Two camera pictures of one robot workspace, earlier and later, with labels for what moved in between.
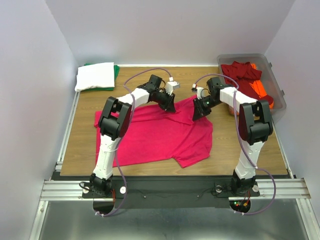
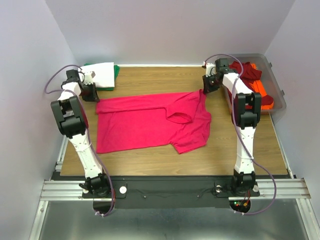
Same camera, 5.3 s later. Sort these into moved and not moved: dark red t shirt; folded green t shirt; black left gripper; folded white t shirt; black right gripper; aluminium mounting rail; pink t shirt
Moved: pink t shirt; black left gripper; black right gripper
Not moved: aluminium mounting rail; folded green t shirt; folded white t shirt; dark red t shirt
